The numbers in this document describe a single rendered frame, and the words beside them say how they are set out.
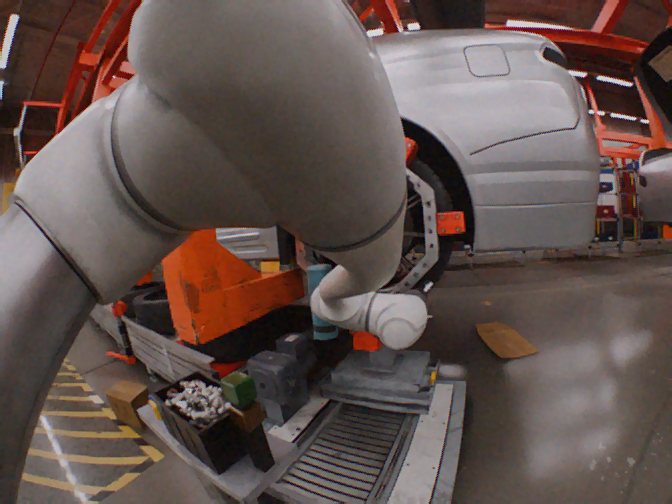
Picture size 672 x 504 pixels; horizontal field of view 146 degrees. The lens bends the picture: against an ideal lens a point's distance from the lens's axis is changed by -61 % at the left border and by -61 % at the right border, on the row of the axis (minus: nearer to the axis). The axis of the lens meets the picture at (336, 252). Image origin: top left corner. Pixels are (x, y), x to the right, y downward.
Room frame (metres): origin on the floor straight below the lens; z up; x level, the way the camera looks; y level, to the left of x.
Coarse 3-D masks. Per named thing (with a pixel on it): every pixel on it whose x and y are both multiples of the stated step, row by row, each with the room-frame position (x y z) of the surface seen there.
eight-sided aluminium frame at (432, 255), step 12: (420, 180) 0.81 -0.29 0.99; (420, 192) 0.81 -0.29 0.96; (432, 192) 0.79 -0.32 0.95; (432, 204) 0.79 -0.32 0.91; (432, 216) 0.79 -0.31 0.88; (432, 228) 0.80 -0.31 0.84; (432, 240) 0.80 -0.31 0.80; (300, 252) 1.04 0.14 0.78; (312, 252) 1.07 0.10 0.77; (432, 252) 0.80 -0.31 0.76; (300, 264) 1.02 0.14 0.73; (312, 264) 1.01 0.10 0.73; (420, 264) 0.82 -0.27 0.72; (432, 264) 0.80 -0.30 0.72; (408, 276) 0.84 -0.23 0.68; (420, 276) 0.82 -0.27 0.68; (396, 288) 0.86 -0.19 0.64; (408, 288) 0.84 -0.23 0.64
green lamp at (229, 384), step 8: (232, 376) 0.33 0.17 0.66; (240, 376) 0.33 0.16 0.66; (248, 376) 0.33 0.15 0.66; (224, 384) 0.31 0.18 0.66; (232, 384) 0.30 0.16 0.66; (240, 384) 0.31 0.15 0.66; (248, 384) 0.32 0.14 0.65; (224, 392) 0.31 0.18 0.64; (232, 392) 0.30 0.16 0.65; (240, 392) 0.30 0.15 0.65; (248, 392) 0.31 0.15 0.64; (256, 392) 0.33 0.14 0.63; (232, 400) 0.30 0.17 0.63; (240, 400) 0.30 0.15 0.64; (248, 400) 0.31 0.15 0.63
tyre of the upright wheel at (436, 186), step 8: (416, 160) 0.89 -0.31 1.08; (408, 168) 0.90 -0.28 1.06; (416, 168) 0.89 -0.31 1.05; (424, 168) 0.88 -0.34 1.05; (424, 176) 0.88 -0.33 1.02; (432, 176) 0.87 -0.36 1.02; (432, 184) 0.87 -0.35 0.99; (440, 184) 0.86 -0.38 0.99; (440, 192) 0.86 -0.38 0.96; (440, 200) 0.86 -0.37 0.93; (448, 200) 0.85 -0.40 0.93; (440, 208) 0.86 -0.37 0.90; (448, 208) 0.85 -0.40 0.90; (440, 240) 0.86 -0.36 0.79; (448, 240) 0.85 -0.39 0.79; (440, 248) 0.86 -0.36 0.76; (448, 248) 0.85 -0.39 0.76; (440, 256) 0.86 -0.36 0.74; (448, 256) 0.86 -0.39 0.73; (440, 264) 0.86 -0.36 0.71; (432, 272) 0.88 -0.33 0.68; (440, 272) 0.87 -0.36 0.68; (424, 280) 0.89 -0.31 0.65; (432, 280) 0.88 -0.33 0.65
